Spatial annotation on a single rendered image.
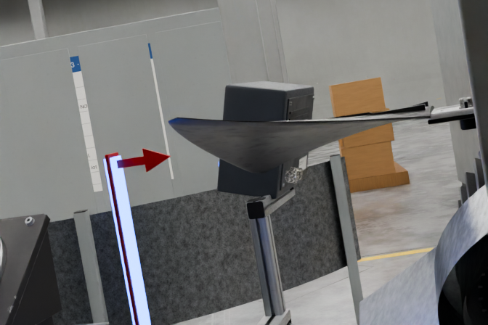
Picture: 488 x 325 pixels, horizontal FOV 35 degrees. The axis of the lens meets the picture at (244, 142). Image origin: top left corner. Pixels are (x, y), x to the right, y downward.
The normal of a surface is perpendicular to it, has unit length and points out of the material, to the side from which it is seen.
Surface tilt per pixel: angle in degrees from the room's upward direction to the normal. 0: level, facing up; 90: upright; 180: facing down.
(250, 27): 90
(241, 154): 159
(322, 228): 90
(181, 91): 90
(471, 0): 130
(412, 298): 55
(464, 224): 62
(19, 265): 42
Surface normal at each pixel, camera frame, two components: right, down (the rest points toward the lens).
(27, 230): -0.34, -0.67
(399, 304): -0.86, -0.42
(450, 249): -0.98, -0.19
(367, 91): -0.04, 0.06
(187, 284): 0.37, -0.01
